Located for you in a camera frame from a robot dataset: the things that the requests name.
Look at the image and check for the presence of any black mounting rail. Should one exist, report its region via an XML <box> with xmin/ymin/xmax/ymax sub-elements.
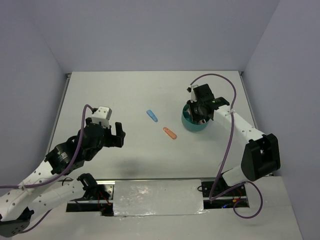
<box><xmin>66</xmin><ymin>179</ymin><xmax>249</xmax><ymax>217</ymax></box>

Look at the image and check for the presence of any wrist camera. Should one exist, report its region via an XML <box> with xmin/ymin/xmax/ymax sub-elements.
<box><xmin>91</xmin><ymin>106</ymin><xmax>112</xmax><ymax>129</ymax></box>
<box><xmin>187</xmin><ymin>84</ymin><xmax>198</xmax><ymax>103</ymax></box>

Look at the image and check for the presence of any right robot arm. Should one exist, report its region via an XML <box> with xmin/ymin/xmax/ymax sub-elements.
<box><xmin>185</xmin><ymin>84</ymin><xmax>281</xmax><ymax>196</ymax></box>

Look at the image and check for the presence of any orange translucent case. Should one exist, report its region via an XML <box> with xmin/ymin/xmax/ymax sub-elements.
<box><xmin>163</xmin><ymin>127</ymin><xmax>177</xmax><ymax>140</ymax></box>

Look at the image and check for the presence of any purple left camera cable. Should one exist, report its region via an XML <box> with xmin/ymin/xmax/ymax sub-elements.
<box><xmin>0</xmin><ymin>104</ymin><xmax>97</xmax><ymax>235</ymax></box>

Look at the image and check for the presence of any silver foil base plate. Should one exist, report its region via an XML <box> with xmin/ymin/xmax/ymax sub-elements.
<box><xmin>113</xmin><ymin>179</ymin><xmax>205</xmax><ymax>217</ymax></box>

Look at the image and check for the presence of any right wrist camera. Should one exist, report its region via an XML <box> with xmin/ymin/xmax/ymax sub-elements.
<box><xmin>187</xmin><ymin>84</ymin><xmax>198</xmax><ymax>103</ymax></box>

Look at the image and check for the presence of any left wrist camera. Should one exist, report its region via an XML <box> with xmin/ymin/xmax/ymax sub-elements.
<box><xmin>91</xmin><ymin>106</ymin><xmax>112</xmax><ymax>129</ymax></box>

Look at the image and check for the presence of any teal round desk organizer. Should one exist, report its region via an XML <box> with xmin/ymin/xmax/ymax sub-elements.
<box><xmin>181</xmin><ymin>104</ymin><xmax>210</xmax><ymax>132</ymax></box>

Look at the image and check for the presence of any blue translucent case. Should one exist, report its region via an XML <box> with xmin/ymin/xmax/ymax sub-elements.
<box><xmin>146</xmin><ymin>109</ymin><xmax>158</xmax><ymax>122</ymax></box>

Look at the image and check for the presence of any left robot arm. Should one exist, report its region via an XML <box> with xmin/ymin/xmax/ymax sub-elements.
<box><xmin>0</xmin><ymin>117</ymin><xmax>126</xmax><ymax>238</ymax></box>

